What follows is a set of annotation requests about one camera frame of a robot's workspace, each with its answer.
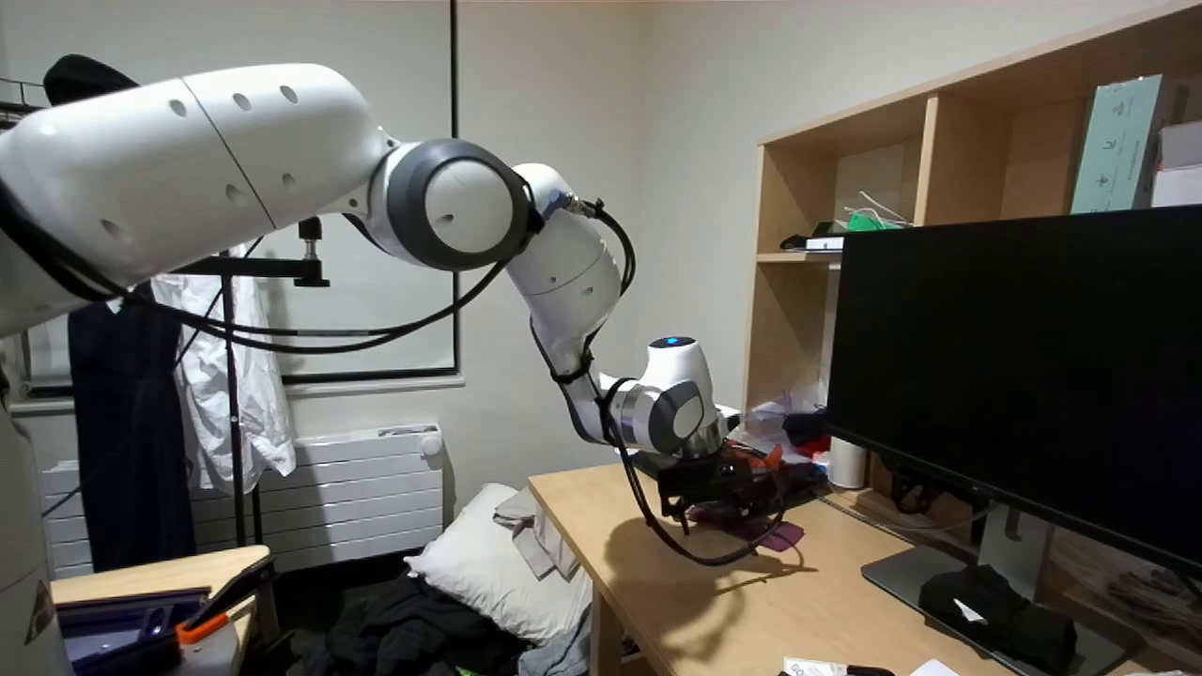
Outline white paper roll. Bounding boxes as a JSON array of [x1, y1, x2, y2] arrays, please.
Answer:
[[828, 432, 873, 491]]

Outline green item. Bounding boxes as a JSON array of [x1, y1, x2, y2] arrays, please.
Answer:
[[843, 188, 910, 237]]

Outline wooden desk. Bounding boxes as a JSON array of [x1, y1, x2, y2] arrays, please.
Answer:
[[525, 460, 1202, 676]]

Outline white shirt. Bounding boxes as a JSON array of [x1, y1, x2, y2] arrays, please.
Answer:
[[148, 267, 302, 499]]

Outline grey monitor stand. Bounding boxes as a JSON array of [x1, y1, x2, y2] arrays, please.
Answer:
[[856, 497, 1136, 676]]

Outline black clothes rack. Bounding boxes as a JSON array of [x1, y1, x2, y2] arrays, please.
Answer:
[[0, 71, 257, 556]]

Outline navy dress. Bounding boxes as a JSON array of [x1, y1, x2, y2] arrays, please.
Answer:
[[63, 290, 200, 576]]

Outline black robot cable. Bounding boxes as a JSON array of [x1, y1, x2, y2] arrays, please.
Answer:
[[0, 183, 809, 573]]

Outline silver can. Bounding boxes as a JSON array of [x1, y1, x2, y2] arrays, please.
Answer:
[[795, 233, 848, 267]]

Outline black folded pouch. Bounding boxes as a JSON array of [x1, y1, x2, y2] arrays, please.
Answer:
[[918, 565, 1082, 676]]

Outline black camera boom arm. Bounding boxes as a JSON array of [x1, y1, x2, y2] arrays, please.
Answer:
[[169, 216, 334, 293]]

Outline grey garment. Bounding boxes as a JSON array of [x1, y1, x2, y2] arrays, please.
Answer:
[[488, 489, 582, 584]]

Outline wooden shelf unit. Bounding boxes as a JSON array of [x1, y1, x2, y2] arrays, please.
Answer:
[[743, 0, 1202, 426]]

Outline white pillow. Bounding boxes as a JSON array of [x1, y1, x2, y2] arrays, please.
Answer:
[[403, 481, 592, 646]]

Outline white papers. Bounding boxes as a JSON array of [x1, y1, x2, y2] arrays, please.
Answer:
[[776, 653, 964, 676]]

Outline teal board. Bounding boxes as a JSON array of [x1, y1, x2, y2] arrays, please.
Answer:
[[1068, 71, 1170, 222]]

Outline orange handled tool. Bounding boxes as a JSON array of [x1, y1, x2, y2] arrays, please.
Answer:
[[169, 585, 257, 649]]

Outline purple cloth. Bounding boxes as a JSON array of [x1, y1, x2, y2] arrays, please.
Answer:
[[718, 515, 809, 556]]

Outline wooden side table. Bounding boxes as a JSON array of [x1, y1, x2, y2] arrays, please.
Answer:
[[48, 542, 282, 676]]

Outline dark clothes pile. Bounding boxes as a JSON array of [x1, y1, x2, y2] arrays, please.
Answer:
[[282, 573, 533, 676]]

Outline white radiator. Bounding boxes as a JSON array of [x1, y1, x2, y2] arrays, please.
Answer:
[[43, 421, 452, 584]]

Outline white box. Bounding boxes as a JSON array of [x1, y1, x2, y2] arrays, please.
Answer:
[[1144, 116, 1202, 216]]

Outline purple tray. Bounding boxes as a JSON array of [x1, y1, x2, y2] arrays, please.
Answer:
[[54, 585, 214, 676]]

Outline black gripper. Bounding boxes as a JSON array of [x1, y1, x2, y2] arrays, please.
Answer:
[[655, 437, 795, 542]]

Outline black computer monitor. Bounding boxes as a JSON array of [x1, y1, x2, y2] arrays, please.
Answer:
[[823, 202, 1202, 584]]

